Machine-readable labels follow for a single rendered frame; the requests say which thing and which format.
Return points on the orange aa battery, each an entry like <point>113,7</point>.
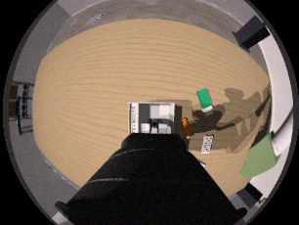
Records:
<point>186,127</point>

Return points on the green and white eraser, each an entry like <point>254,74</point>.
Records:
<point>204,102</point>

